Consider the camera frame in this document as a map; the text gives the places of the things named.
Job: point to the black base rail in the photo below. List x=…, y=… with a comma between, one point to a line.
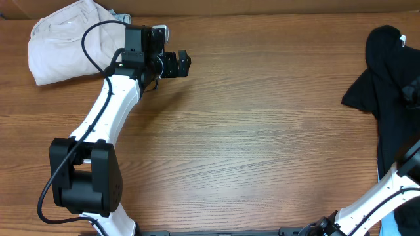
x=284, y=231

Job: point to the folded light blue jeans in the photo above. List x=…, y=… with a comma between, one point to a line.
x=123, y=17

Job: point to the light blue cloth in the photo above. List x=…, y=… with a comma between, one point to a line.
x=389, y=227

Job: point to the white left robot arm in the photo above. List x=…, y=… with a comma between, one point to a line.
x=86, y=183

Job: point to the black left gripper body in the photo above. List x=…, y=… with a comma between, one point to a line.
x=177, y=66

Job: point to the black garment pile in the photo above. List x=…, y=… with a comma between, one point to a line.
x=389, y=90

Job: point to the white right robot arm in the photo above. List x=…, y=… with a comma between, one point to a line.
x=398, y=186

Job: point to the folded white garment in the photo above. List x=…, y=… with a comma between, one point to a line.
x=54, y=49

